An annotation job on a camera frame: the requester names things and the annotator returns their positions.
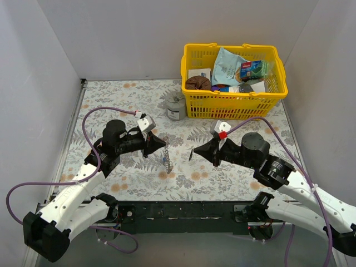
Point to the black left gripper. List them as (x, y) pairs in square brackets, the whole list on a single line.
[(146, 144)]

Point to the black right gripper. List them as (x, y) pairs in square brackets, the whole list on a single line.
[(217, 151)]

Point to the metal disc with keyrings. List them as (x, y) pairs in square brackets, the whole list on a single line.
[(168, 165)]

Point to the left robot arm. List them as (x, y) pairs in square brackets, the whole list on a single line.
[(50, 231)]

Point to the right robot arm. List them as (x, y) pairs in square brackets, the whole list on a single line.
[(319, 212)]

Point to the floral tablecloth mat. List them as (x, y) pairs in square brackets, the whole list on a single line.
[(145, 179)]

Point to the grey paper-wrapped roll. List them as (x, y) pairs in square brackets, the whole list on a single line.
[(175, 105)]

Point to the yellow plastic basket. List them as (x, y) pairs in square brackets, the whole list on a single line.
[(232, 106)]

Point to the white blue bottle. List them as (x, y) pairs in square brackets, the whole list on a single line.
[(247, 87)]

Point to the brown round scrunchie item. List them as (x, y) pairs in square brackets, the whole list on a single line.
[(198, 83)]

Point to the white small box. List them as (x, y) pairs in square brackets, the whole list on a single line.
[(204, 72)]

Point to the light blue chips bag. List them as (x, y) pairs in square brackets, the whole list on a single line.
[(226, 69)]

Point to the green sponge pack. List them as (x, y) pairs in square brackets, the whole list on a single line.
[(254, 69)]

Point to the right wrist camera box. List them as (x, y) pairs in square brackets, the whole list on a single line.
[(220, 130)]

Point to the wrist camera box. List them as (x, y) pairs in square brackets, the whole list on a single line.
[(145, 123), (220, 130)]

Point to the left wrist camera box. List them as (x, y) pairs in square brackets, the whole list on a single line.
[(145, 123)]

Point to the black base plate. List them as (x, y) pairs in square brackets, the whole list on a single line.
[(165, 217)]

